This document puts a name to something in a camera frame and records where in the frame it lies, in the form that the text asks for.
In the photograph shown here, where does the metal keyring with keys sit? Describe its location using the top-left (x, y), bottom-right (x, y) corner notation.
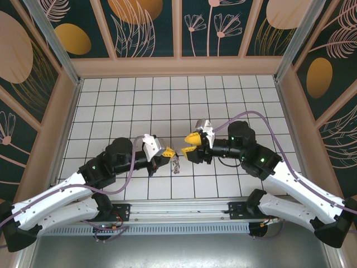
top-left (171, 144), bottom-right (181, 174)

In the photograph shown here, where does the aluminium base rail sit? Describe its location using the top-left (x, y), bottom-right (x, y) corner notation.
top-left (111, 198), bottom-right (252, 223)

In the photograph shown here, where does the grey slotted cable duct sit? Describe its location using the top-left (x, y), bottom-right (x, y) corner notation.
top-left (37, 222), bottom-right (251, 237)

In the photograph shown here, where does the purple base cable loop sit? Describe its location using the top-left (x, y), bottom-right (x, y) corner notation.
top-left (93, 220), bottom-right (131, 244)

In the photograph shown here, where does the aluminium frame post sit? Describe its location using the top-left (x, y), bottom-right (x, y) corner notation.
top-left (22, 0), bottom-right (84, 86)
top-left (273, 0), bottom-right (329, 82)

